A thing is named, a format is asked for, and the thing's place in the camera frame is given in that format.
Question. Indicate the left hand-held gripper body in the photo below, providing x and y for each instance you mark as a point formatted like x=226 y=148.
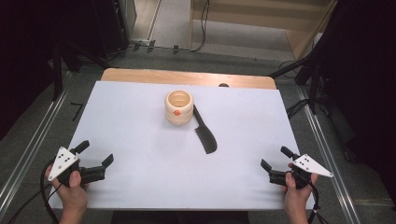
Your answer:
x=63 y=161

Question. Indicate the black cabinet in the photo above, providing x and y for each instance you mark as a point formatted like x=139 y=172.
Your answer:
x=109 y=25

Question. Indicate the wooden table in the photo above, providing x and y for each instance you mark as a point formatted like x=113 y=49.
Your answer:
x=140 y=76

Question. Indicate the person's dark clothing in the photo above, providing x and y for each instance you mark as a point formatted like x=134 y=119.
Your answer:
x=180 y=218

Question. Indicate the white board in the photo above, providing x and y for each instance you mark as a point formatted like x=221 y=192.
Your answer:
x=155 y=174

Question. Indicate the beige ribbed utensil pot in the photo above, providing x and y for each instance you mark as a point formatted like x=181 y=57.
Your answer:
x=179 y=107

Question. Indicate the light wooden shelf unit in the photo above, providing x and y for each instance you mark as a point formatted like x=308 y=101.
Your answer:
x=305 y=34

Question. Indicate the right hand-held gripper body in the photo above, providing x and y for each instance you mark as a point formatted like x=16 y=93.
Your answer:
x=308 y=165

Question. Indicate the person's left hand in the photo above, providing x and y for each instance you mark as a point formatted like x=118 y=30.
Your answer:
x=73 y=194

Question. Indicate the person's right hand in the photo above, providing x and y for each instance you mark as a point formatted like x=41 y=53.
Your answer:
x=295 y=199

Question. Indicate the black curtain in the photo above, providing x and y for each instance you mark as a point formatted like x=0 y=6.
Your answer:
x=21 y=46
x=367 y=77

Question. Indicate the metal floor rail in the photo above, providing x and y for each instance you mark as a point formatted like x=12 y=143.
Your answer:
x=34 y=130
x=323 y=155

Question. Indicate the black metal stand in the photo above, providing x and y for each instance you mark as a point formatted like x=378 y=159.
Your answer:
x=57 y=71
x=314 y=87

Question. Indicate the black kitchen knife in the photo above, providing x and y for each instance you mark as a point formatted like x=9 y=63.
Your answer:
x=205 y=133

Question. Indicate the grey cabinet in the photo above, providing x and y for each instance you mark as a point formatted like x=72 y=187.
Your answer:
x=129 y=15

